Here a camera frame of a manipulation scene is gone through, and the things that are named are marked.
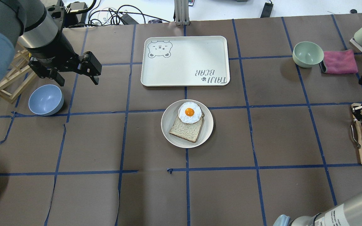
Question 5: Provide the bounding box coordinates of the fried egg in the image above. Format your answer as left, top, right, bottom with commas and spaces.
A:
177, 101, 202, 124

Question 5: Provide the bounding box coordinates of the pink folded cloth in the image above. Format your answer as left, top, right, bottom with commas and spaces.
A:
319, 50, 358, 74

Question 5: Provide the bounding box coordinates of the wooden dish rack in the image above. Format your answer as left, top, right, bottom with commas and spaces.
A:
0, 43, 37, 104

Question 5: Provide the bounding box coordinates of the cream bear serving tray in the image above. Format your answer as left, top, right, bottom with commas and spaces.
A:
140, 36, 230, 86

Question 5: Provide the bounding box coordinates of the blue bowl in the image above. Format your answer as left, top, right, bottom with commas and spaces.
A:
28, 84, 64, 116

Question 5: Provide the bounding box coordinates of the white round plate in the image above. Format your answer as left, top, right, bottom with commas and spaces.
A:
161, 99, 214, 148

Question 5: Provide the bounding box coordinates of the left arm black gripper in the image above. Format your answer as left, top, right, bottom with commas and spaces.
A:
28, 51, 102, 86

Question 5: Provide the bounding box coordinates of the green bowl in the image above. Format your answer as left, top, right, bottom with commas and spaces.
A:
293, 41, 324, 68

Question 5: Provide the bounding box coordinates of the aluminium frame post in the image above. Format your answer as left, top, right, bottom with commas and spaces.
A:
174, 0, 190, 25

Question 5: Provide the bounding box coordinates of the black power adapter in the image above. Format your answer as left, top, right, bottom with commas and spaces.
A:
260, 3, 273, 18

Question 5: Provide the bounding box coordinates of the bottom bread slice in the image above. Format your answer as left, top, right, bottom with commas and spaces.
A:
169, 116, 204, 143

